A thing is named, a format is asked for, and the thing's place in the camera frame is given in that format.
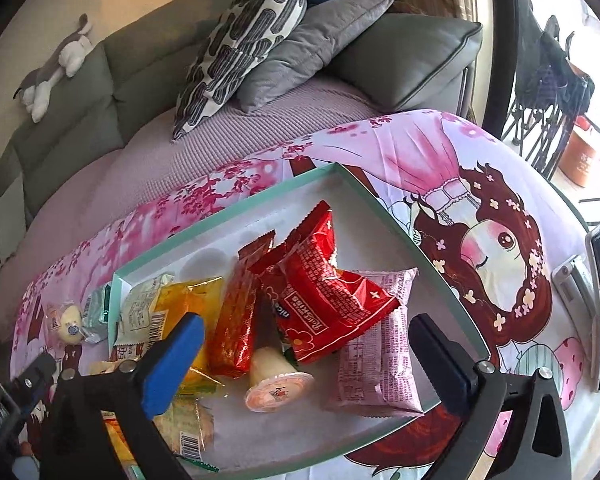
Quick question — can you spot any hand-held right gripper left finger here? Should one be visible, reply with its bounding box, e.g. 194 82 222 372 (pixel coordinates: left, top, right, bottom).
40 312 206 480

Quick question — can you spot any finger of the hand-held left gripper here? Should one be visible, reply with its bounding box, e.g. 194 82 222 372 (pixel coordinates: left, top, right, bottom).
10 353 56 413

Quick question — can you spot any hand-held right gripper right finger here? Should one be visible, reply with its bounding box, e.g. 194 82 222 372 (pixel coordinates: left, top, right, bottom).
409 314 573 480

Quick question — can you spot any yellow snack packet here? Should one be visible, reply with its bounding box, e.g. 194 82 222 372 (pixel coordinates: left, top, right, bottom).
154 277 226 397

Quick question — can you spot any pink snack packet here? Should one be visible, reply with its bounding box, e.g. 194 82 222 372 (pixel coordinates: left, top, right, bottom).
322 268 426 419

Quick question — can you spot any green white cracker packet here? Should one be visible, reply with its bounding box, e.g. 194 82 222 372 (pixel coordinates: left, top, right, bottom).
164 394 217 462

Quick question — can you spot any long red snack packet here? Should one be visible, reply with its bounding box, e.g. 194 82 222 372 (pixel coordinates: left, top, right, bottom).
208 230 277 379

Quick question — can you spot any yellow jelly cup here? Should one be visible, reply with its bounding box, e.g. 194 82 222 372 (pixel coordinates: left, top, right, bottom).
244 346 315 414

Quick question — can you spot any large red snack packet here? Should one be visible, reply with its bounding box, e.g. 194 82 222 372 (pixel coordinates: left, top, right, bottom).
259 200 402 367

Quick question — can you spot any white tray with teal rim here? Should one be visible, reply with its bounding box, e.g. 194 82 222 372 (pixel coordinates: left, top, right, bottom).
107 161 491 480

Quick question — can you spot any round pale yellow snack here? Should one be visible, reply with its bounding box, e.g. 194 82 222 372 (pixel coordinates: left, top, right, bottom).
49 301 87 347

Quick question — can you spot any small teal snack packet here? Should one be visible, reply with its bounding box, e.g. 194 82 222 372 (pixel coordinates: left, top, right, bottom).
82 284 114 344

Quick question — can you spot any pale grey flat pad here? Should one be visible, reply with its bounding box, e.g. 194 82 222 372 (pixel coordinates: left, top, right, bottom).
0 177 27 262

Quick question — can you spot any pink ribbed sofa cover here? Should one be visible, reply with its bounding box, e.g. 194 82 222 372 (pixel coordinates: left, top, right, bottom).
0 77 382 311

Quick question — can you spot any pink printed blanket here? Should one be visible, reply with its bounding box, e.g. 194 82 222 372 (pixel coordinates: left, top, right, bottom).
10 107 600 480

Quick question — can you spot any orange pot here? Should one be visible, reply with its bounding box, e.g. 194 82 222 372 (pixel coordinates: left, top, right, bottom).
559 115 600 189

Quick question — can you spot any grey-green sofa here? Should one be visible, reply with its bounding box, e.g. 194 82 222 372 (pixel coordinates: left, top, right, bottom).
0 0 484 263

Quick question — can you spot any grey white plush toy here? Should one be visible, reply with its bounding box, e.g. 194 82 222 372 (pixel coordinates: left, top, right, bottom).
13 13 95 124

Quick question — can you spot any black folding chair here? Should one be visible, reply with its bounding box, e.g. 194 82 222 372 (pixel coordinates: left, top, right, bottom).
502 10 597 182

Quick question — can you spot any black white patterned pillow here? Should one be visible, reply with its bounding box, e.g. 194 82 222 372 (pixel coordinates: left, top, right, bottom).
172 0 309 142

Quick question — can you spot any grey pillow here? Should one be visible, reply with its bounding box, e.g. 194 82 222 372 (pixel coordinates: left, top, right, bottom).
237 0 399 114

